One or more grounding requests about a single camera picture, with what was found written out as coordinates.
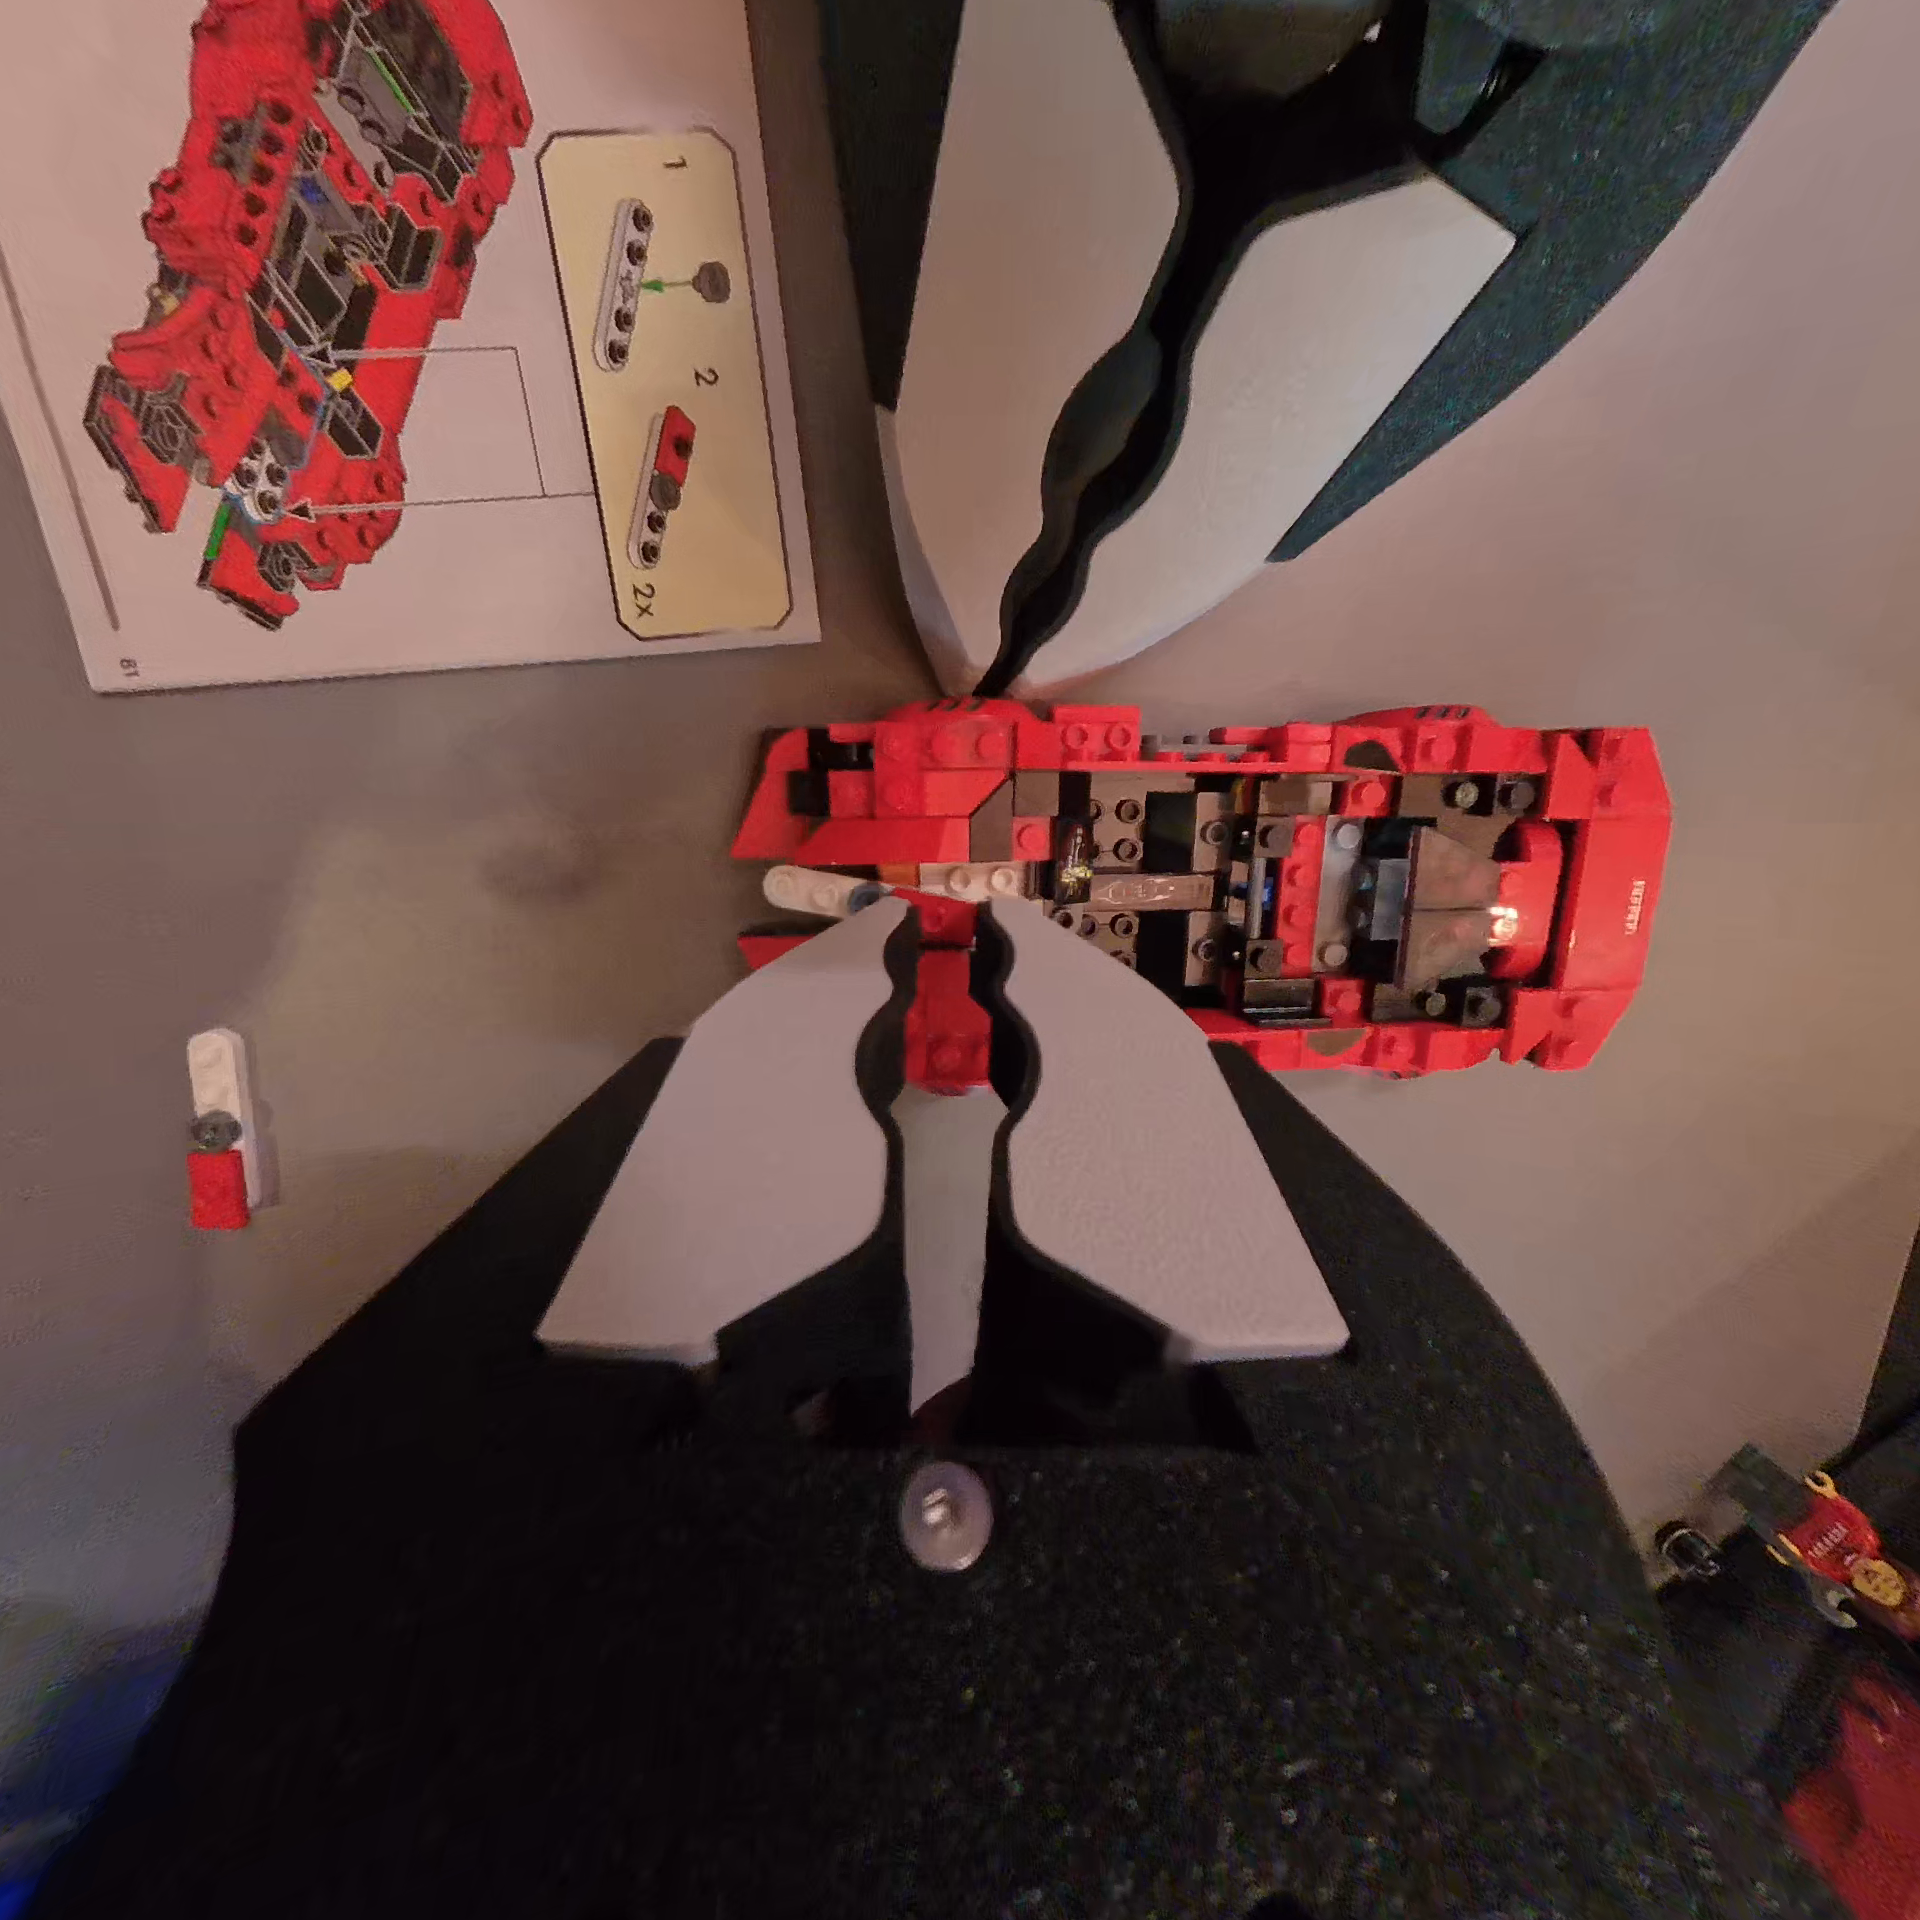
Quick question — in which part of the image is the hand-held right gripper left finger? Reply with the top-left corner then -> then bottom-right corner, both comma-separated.
538,897 -> 922,1375

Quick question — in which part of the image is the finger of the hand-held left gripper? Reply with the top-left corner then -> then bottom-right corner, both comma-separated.
982,162 -> 1519,703
874,0 -> 1202,703

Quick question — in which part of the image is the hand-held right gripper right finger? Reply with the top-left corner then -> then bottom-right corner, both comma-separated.
977,897 -> 1346,1375

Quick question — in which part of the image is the white toy beam with pin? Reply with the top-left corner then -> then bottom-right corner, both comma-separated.
762,862 -> 910,921

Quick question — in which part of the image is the red toy brick car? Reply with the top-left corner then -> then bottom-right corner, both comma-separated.
729,697 -> 1673,1095

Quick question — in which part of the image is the white toy beam red brick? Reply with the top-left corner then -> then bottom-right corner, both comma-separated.
185,1026 -> 282,1233

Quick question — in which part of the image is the dark tray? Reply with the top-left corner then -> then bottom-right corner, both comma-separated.
1650,1305 -> 1920,1920

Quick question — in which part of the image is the red toy minifigure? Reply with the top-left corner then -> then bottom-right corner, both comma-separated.
1769,1471 -> 1920,1638

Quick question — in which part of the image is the toy brick instruction booklet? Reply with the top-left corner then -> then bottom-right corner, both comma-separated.
0,0 -> 826,696

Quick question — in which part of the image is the red toy part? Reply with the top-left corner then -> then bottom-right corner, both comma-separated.
1786,1665 -> 1920,1920

